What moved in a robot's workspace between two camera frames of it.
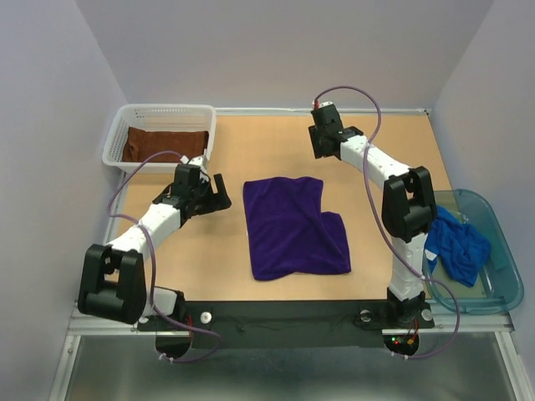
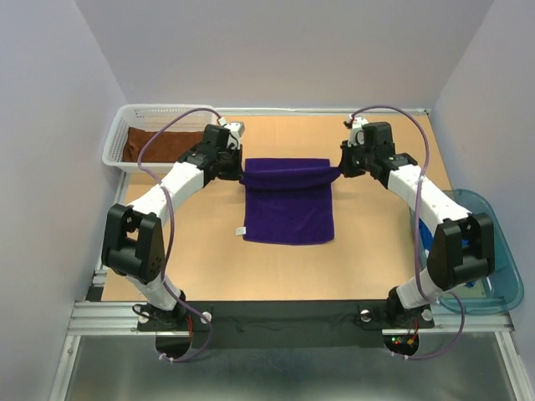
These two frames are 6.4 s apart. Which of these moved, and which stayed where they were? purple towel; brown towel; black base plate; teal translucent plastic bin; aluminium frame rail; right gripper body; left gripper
Moved: left gripper; right gripper body; purple towel
Stayed: brown towel; teal translucent plastic bin; black base plate; aluminium frame rail
